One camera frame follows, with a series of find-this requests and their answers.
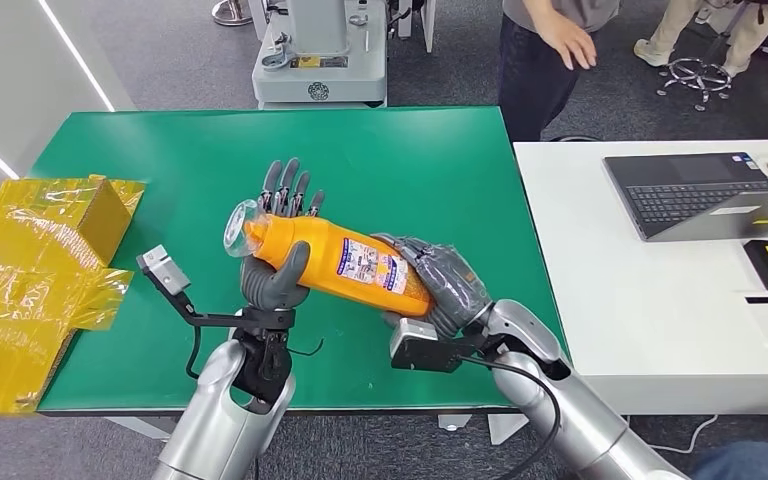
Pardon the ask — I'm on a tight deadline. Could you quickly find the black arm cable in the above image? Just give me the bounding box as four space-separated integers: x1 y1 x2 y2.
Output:
184 324 204 383
458 356 563 480

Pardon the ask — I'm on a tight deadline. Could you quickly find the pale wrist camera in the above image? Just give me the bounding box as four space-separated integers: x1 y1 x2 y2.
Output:
389 317 440 353
136 245 192 296

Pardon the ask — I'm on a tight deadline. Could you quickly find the chrome stanchion base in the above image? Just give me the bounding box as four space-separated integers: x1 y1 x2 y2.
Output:
210 0 254 28

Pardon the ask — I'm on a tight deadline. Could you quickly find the seated person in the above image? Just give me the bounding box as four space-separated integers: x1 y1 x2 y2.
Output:
633 0 768 79

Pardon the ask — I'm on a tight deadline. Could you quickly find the white table foot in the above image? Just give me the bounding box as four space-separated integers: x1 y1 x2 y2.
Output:
436 413 473 433

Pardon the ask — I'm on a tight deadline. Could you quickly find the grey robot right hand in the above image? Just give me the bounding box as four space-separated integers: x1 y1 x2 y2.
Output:
370 231 495 340

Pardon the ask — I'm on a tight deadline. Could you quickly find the standing person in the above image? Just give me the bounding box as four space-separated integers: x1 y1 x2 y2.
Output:
497 0 622 144

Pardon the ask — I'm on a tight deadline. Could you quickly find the green table mat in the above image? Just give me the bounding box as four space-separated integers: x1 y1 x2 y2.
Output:
28 105 569 417

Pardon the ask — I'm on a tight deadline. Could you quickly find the white table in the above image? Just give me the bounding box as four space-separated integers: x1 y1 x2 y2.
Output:
513 137 768 446

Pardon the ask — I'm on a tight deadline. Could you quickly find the person's hand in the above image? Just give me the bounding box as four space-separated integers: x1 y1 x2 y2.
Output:
537 9 599 72

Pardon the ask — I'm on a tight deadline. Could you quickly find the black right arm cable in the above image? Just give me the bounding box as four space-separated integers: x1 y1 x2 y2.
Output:
458 356 563 480

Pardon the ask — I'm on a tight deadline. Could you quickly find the blue fabric object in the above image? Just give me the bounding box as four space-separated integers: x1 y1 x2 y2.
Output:
688 441 768 480

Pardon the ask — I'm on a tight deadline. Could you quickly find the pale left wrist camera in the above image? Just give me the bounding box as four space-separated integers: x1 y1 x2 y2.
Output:
136 245 192 296

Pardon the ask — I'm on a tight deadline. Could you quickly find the dark grey laptop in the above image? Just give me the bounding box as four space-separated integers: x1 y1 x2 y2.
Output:
602 151 768 244

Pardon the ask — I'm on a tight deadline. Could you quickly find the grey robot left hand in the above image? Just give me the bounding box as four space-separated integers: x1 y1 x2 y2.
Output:
240 157 326 313

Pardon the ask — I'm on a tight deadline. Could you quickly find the white table leg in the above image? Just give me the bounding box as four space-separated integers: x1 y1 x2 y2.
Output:
105 415 180 443

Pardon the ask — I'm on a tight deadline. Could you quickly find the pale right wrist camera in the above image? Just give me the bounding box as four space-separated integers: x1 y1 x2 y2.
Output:
389 317 440 353

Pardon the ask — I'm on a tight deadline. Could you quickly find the black camera bracket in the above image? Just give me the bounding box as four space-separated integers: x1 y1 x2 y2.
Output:
152 271 297 331
390 336 466 374

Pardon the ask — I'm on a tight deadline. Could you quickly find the white machine base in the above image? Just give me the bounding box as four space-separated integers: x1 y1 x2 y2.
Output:
250 0 390 111

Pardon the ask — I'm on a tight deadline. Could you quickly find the black right camera bracket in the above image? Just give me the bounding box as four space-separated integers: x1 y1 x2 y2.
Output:
390 336 466 374

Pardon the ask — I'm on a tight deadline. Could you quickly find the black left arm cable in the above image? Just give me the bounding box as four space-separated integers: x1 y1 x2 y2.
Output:
184 324 204 383

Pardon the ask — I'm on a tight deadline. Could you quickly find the black left camera bracket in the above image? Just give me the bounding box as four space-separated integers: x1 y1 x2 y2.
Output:
152 271 297 331

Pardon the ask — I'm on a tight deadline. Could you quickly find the chrome stool base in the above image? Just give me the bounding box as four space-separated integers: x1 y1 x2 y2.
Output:
657 57 734 112

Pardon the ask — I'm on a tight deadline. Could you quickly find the orange detergent bottle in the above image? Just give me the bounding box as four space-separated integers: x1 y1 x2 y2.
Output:
222 197 436 319

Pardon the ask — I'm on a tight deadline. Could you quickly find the yellow taped cardboard box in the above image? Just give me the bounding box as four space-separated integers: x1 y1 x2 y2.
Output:
0 174 147 417

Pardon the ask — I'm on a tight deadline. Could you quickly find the white cable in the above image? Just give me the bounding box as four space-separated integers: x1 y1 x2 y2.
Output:
625 413 720 456

